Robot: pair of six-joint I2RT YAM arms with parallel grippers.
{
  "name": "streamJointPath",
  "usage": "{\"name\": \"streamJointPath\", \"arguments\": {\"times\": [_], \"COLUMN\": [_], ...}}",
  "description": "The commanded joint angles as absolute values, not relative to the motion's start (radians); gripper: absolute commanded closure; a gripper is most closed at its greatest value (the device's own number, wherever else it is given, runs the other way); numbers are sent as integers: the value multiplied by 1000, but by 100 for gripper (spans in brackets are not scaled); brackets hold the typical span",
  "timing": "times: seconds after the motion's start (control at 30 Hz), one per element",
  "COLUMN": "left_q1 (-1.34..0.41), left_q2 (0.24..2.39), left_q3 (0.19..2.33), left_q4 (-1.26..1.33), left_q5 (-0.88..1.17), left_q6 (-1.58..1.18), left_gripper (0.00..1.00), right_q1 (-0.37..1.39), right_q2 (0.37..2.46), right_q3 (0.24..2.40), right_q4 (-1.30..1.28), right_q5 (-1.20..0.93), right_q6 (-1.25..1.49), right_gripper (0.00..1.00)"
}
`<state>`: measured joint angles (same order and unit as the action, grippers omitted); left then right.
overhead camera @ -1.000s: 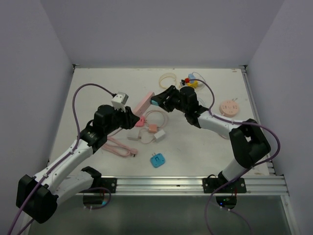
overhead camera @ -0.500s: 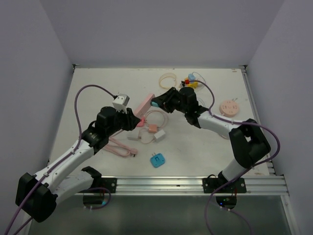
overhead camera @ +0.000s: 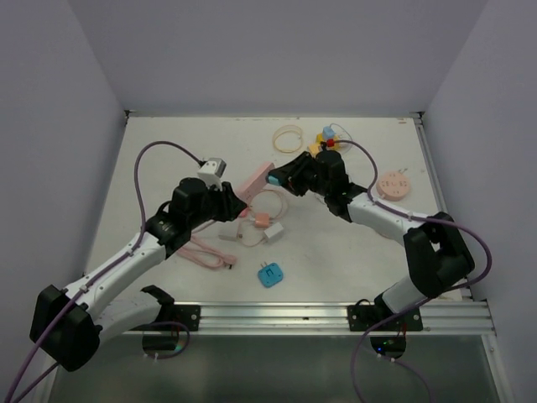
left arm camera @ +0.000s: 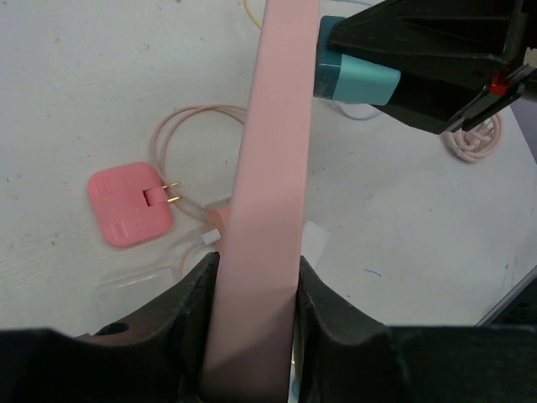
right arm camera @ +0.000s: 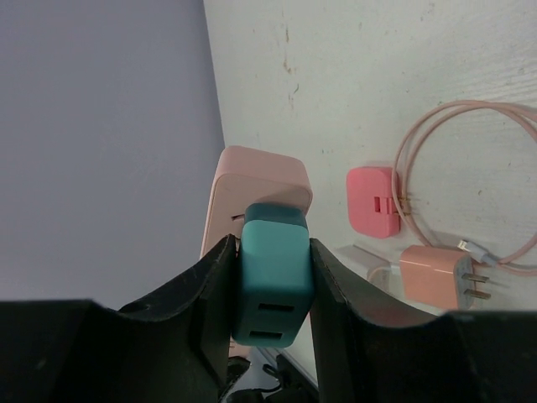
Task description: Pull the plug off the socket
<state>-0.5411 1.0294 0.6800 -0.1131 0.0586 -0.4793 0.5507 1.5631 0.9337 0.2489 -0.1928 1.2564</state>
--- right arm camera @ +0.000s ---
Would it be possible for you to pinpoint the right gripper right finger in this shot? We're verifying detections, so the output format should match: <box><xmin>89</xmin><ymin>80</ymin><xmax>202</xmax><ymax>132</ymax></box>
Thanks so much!
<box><xmin>310</xmin><ymin>239</ymin><xmax>536</xmax><ymax>402</ymax></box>

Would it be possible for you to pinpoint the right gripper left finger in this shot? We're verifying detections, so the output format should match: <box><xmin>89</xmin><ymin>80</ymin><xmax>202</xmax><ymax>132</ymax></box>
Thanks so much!
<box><xmin>1</xmin><ymin>235</ymin><xmax>237</xmax><ymax>402</ymax></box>

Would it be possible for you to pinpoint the orange small charger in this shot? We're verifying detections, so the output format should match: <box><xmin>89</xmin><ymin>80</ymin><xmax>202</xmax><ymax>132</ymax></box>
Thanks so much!
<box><xmin>399</xmin><ymin>245</ymin><xmax>491</xmax><ymax>310</ymax></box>

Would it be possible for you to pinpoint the teal plug adapter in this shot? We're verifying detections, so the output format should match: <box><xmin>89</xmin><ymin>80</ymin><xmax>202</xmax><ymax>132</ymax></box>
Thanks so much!
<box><xmin>232</xmin><ymin>203</ymin><xmax>315</xmax><ymax>348</ymax></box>

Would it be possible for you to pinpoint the pink plug adapter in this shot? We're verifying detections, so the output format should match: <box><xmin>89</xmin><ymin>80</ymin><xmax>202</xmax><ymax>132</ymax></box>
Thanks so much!
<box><xmin>346</xmin><ymin>166</ymin><xmax>401</xmax><ymax>239</ymax></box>

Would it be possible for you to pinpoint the pink rectangular power strip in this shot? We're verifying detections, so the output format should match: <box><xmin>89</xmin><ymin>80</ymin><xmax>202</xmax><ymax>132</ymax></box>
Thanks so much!
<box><xmin>201</xmin><ymin>146</ymin><xmax>313</xmax><ymax>255</ymax></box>

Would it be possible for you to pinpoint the white large charger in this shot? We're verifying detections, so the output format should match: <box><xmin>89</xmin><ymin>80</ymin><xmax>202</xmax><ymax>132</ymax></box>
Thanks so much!
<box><xmin>335</xmin><ymin>244</ymin><xmax>402</xmax><ymax>294</ymax></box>

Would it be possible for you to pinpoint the pink charging cable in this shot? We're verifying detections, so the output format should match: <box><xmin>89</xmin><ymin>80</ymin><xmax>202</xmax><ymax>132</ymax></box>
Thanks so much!
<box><xmin>389</xmin><ymin>99</ymin><xmax>537</xmax><ymax>278</ymax></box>

